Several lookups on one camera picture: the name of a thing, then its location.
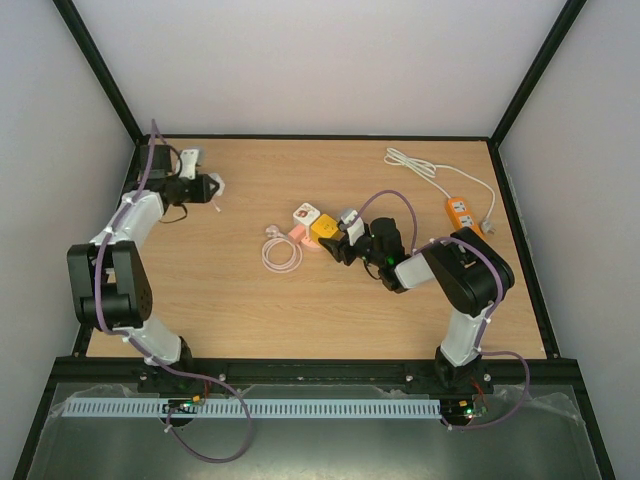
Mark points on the metal sheet front panel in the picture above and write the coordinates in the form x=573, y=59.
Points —
x=511, y=434

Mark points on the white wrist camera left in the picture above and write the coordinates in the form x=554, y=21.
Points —
x=189, y=161

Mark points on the pink socket with cable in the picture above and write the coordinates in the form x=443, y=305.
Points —
x=282, y=252

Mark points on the light blue slotted cable duct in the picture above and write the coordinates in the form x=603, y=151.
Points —
x=254, y=408

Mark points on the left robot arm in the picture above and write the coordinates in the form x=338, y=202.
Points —
x=110, y=288

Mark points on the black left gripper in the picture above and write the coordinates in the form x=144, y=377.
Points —
x=203, y=193

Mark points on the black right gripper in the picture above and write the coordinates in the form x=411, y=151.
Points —
x=345, y=248

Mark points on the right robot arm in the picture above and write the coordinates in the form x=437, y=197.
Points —
x=473, y=277

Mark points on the yellow cube socket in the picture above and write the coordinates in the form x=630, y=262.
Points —
x=325, y=227

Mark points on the white tiger cube socket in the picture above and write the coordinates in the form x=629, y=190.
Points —
x=306, y=214

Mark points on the white power strip cable plug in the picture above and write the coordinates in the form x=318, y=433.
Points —
x=431, y=172

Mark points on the orange power strip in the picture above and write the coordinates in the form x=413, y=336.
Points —
x=460, y=215

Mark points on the black aluminium frame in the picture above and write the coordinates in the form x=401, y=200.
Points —
x=552, y=369

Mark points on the small white charger adapter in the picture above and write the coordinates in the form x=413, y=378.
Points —
x=217, y=188

